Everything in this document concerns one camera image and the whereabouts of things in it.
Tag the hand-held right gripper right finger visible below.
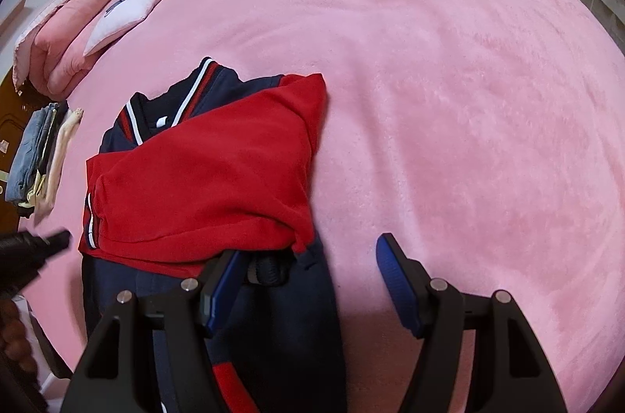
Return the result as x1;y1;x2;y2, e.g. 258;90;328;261
375;233;570;413

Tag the wooden headboard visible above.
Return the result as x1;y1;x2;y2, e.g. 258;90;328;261
0;66;36;225

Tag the person's left hand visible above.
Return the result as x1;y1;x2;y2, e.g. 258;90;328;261
0;300;39;375

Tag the red and navy jacket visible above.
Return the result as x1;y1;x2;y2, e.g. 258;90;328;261
79;57;348;413

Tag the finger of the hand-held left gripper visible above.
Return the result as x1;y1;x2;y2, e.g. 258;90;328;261
27;231;73;270

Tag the stack of folded clothes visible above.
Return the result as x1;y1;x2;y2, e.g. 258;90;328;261
5;100;85;221

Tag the white printed pillow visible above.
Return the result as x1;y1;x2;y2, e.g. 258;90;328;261
83;0;182;57

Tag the pink plush bed blanket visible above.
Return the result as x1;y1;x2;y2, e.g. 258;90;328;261
20;0;625;413

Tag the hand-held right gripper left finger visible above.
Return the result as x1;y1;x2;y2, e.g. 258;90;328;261
59;248;245;413

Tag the folded pink quilt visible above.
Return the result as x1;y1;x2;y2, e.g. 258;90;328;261
12;0;116;97

